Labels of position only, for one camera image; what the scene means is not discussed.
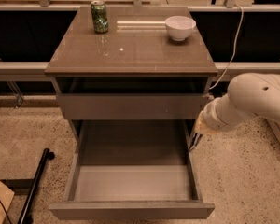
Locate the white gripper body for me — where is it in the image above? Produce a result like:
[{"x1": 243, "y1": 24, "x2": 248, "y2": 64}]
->
[{"x1": 201, "y1": 101, "x2": 229, "y2": 133}]

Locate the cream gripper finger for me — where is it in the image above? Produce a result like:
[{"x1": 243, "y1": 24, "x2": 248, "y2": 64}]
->
[{"x1": 194, "y1": 111, "x2": 215, "y2": 134}]

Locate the dark rxbar blueberry wrapper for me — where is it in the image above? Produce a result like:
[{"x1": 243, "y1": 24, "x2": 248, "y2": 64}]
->
[{"x1": 189, "y1": 133, "x2": 203, "y2": 152}]

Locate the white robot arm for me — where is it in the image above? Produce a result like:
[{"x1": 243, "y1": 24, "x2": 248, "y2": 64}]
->
[{"x1": 194, "y1": 73, "x2": 280, "y2": 134}]

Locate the open grey middle drawer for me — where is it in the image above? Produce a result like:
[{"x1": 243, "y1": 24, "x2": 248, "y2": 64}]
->
[{"x1": 50, "y1": 120, "x2": 215, "y2": 220}]

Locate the closed grey top drawer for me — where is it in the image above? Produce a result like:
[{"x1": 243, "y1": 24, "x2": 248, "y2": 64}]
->
[{"x1": 56, "y1": 93, "x2": 207, "y2": 120}]

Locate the white ceramic bowl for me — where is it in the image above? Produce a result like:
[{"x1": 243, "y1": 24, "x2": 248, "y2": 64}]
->
[{"x1": 165, "y1": 16, "x2": 196, "y2": 41}]

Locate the green soda can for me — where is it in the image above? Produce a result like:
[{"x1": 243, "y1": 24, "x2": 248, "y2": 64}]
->
[{"x1": 91, "y1": 0, "x2": 108, "y2": 34}]

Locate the black metal stand leg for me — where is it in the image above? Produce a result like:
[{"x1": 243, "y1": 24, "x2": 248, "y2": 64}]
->
[{"x1": 1, "y1": 148, "x2": 55, "y2": 224}]

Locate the white cable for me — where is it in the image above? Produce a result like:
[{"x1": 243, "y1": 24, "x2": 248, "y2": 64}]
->
[{"x1": 208, "y1": 3, "x2": 245, "y2": 91}]

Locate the metal railing frame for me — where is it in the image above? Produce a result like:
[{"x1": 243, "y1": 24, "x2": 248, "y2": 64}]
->
[{"x1": 0, "y1": 0, "x2": 280, "y2": 94}]

